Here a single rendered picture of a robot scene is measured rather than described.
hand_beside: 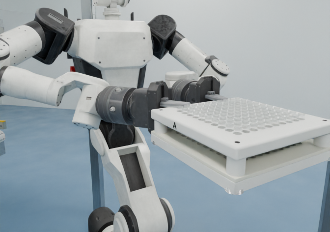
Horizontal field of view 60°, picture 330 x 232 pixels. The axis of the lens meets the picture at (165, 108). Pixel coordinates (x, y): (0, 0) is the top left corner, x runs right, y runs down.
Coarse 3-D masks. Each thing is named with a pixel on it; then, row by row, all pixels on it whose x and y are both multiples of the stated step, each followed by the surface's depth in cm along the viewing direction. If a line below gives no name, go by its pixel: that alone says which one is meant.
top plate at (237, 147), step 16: (160, 112) 56; (176, 112) 56; (176, 128) 51; (192, 128) 47; (208, 128) 46; (272, 128) 46; (288, 128) 46; (304, 128) 46; (320, 128) 48; (208, 144) 43; (224, 144) 40; (240, 144) 39; (256, 144) 40; (272, 144) 42; (288, 144) 44
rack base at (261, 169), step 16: (160, 144) 57; (176, 144) 52; (192, 144) 52; (304, 144) 52; (192, 160) 47; (208, 160) 45; (224, 160) 45; (256, 160) 45; (272, 160) 45; (288, 160) 45; (304, 160) 47; (320, 160) 50; (208, 176) 44; (224, 176) 41; (240, 176) 40; (256, 176) 42; (272, 176) 43
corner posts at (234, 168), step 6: (156, 126) 58; (162, 126) 57; (156, 132) 58; (162, 132) 58; (318, 138) 51; (324, 138) 50; (318, 144) 51; (324, 144) 51; (228, 162) 40; (234, 162) 40; (240, 162) 40; (228, 168) 40; (234, 168) 40; (240, 168) 40; (234, 174) 40; (240, 174) 40
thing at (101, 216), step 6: (96, 210) 142; (102, 210) 141; (108, 210) 142; (90, 216) 141; (96, 216) 138; (102, 216) 137; (108, 216) 137; (90, 222) 138; (96, 222) 135; (102, 222) 133; (108, 222) 132; (90, 228) 136; (96, 228) 132; (102, 228) 131
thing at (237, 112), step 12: (192, 108) 56; (204, 108) 56; (216, 108) 55; (228, 108) 57; (240, 108) 55; (252, 108) 57; (264, 108) 56; (228, 120) 48; (240, 120) 48; (252, 120) 47; (264, 120) 49
